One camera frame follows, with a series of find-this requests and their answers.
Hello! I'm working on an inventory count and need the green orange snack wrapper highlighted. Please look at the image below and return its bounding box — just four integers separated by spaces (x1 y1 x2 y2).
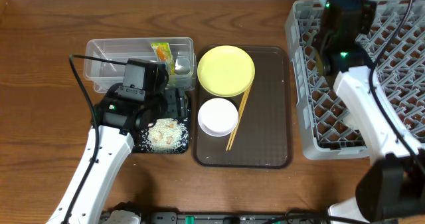
151 42 175 75

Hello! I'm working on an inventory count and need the white bowl with rice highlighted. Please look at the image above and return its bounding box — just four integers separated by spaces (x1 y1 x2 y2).
197 98 238 137

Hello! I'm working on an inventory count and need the yellow round plate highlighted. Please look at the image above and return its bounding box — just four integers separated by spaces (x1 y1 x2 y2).
197 45 255 98

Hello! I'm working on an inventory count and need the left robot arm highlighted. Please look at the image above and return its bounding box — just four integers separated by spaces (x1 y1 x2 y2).
48 89 191 223

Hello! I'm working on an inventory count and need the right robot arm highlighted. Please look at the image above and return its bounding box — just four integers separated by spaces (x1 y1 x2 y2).
313 0 424 223

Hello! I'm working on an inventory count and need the black plastic waste tray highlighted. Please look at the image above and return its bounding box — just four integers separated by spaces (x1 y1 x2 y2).
132 89 191 154

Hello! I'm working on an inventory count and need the clear plastic waste bin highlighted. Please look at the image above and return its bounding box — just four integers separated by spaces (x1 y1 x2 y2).
84 37 197 93

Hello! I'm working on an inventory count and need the grey dishwasher rack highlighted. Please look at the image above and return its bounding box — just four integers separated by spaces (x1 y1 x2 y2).
285 0 424 160

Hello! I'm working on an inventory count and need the pile of rice leftovers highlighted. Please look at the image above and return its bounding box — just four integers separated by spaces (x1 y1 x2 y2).
134 118 189 154

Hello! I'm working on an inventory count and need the brown plastic serving tray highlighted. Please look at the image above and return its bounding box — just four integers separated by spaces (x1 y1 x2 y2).
192 46 293 169

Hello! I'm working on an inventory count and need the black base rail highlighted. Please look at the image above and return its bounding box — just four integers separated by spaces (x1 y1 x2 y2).
99 202 333 224

